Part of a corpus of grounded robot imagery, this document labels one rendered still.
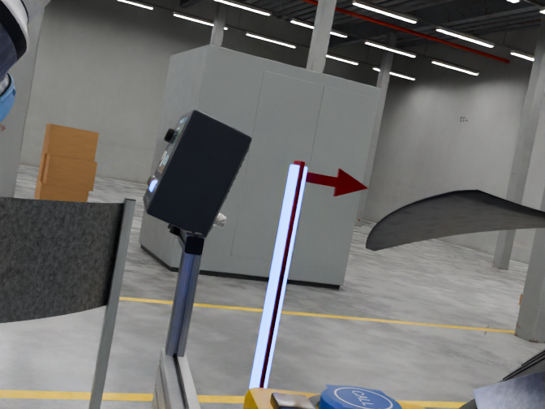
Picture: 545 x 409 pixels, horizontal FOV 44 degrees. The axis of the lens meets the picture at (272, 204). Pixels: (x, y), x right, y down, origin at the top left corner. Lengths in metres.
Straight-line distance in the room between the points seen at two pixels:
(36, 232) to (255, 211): 4.79
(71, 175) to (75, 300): 6.10
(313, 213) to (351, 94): 1.33
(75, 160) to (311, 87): 3.10
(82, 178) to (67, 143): 0.45
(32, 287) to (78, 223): 0.27
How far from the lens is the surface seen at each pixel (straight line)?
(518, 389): 0.69
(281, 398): 0.33
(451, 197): 0.53
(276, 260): 0.56
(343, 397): 0.33
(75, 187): 8.58
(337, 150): 7.29
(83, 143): 8.56
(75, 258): 2.46
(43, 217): 2.31
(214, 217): 1.13
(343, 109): 7.31
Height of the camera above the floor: 1.18
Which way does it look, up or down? 3 degrees down
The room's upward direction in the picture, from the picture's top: 10 degrees clockwise
